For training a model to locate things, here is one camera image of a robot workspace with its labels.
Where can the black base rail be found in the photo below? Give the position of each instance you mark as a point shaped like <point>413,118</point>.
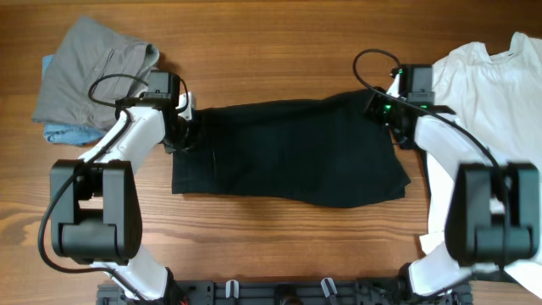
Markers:
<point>365,291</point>

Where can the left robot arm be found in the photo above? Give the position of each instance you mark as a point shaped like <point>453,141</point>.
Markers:
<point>93,221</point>

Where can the black shorts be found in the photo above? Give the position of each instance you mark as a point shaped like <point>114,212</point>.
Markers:
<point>324,152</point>

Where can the folded grey shorts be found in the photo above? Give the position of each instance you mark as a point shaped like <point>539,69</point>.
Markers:
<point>88,52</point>

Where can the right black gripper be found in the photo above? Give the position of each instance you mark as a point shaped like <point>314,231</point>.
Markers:
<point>372,105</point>

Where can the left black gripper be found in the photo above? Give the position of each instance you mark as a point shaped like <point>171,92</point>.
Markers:
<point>169,145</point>

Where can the folded blue garment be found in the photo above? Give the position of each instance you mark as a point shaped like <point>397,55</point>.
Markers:
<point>73,135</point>

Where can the white t-shirt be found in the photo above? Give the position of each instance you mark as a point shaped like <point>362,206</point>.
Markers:
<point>497,98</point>

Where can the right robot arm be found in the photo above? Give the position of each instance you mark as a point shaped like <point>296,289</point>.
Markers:
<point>493,217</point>

